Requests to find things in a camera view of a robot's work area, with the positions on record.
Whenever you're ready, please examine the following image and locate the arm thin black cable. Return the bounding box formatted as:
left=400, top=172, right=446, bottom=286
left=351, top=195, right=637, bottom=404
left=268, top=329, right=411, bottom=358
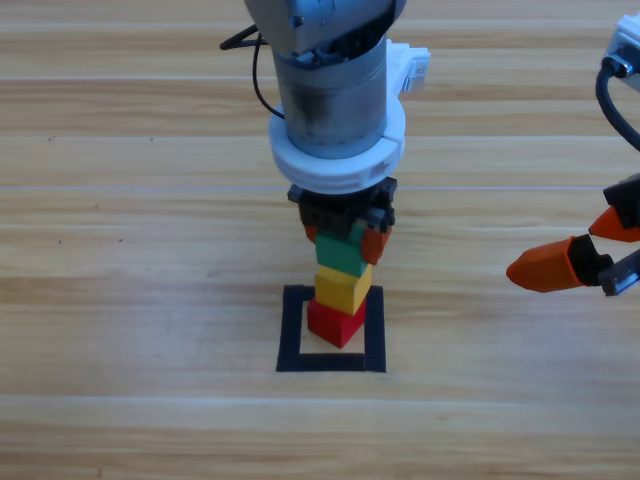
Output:
left=219, top=24, right=287, bottom=121

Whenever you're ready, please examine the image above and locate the wrist camera black cable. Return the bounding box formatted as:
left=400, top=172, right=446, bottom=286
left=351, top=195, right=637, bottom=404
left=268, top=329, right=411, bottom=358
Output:
left=594, top=56, right=640, bottom=152

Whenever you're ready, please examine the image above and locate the yellow wooden cube block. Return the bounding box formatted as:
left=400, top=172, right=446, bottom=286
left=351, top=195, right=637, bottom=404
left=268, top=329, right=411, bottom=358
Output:
left=313, top=263, right=374, bottom=317

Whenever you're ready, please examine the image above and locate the red wooden cube block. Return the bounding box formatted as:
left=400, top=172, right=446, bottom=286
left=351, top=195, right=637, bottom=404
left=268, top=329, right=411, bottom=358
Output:
left=306, top=298, right=368, bottom=349

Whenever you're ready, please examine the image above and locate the arm white wrist ring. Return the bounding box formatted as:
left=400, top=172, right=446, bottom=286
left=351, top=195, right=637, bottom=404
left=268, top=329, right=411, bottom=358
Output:
left=268, top=97, right=407, bottom=197

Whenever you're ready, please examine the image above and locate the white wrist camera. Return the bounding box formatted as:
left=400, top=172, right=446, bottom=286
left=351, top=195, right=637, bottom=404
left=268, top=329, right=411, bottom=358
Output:
left=602, top=13, right=640, bottom=95
left=387, top=42, right=432, bottom=97

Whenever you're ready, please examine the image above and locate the black tape rectangle outline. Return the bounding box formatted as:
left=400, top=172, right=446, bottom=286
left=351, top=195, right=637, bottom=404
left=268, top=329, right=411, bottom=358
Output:
left=275, top=284, right=388, bottom=374

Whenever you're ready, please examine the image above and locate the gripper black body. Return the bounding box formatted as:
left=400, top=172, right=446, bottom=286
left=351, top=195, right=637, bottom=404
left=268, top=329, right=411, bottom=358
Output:
left=287, top=176, right=400, bottom=237
left=601, top=247, right=640, bottom=298

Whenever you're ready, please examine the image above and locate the green wooden cube block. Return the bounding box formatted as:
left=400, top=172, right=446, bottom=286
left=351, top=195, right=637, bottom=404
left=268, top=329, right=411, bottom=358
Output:
left=314, top=227, right=366, bottom=278

